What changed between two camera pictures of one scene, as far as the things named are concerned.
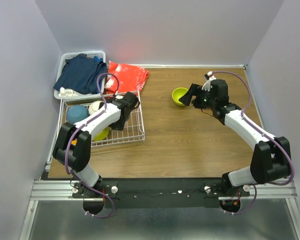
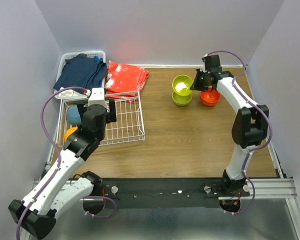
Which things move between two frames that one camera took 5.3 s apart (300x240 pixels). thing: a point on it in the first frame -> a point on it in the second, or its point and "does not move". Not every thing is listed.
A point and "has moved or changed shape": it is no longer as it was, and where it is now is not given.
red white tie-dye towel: [131, 78] does not move
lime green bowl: [102, 135] has moved or changed shape
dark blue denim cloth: [82, 74] does not move
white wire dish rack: [133, 131] does not move
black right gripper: [194, 90] -> [195, 85]
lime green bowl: [177, 93] does not move
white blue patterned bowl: [94, 107] has moved or changed shape
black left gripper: [118, 126] -> [111, 116]
